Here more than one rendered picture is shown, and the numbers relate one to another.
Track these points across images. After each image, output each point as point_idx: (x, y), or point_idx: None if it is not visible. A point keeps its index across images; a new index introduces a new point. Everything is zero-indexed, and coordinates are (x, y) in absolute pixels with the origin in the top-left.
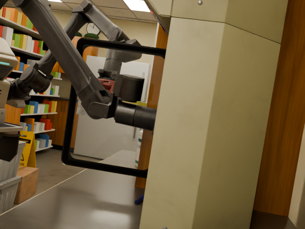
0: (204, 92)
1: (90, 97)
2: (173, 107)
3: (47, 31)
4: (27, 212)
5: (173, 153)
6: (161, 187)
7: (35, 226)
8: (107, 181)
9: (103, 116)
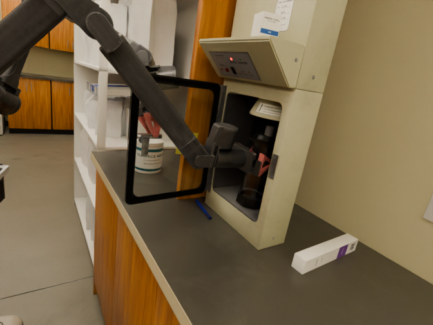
0: (305, 145)
1: (194, 151)
2: (287, 159)
3: (143, 83)
4: (180, 273)
5: (283, 190)
6: (274, 215)
7: (208, 282)
8: (154, 202)
9: (208, 166)
